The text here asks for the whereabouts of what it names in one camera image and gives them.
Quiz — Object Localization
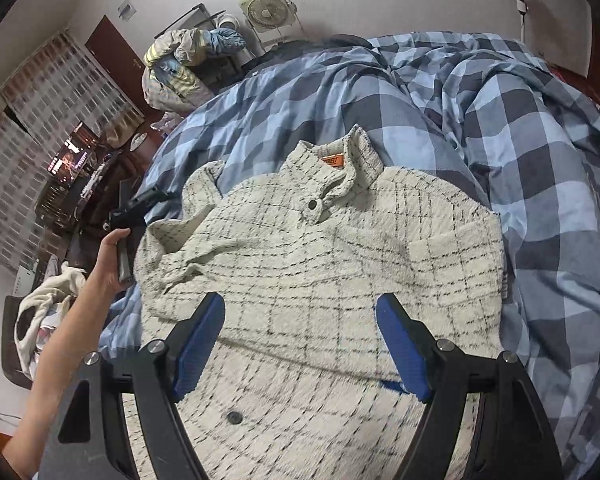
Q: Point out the cream plaid tweed jacket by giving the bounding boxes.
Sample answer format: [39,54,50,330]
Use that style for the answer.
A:
[135,127,505,479]

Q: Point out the person's left forearm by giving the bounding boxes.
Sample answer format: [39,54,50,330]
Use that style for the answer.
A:
[3,275,119,479]

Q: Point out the white clothes in basket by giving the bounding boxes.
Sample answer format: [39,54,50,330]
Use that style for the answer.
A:
[14,262,86,379]

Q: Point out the pile of crumpled clothes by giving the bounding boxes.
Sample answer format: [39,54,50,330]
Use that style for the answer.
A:
[142,27,247,117]

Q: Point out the person's left hand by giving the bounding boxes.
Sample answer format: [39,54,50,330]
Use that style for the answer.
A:
[85,228,131,296]

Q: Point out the dark wooden dresser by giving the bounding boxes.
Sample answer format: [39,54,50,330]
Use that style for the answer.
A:
[35,129,163,271]

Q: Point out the colourful box on dresser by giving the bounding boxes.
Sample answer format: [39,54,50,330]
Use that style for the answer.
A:
[47,122,99,182]

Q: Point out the patterned window curtain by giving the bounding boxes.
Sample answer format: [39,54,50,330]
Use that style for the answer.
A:
[0,32,142,272]

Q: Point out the dark wooden door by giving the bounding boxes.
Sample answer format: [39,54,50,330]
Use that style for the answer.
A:
[85,16,162,131]

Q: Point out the beige box fan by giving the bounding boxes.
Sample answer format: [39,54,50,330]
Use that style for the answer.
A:
[239,0,297,32]

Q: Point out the blue checkered duvet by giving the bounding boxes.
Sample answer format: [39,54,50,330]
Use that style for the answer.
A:
[99,30,600,480]

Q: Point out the white wall switch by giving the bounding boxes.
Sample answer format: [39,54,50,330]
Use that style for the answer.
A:
[117,0,136,22]

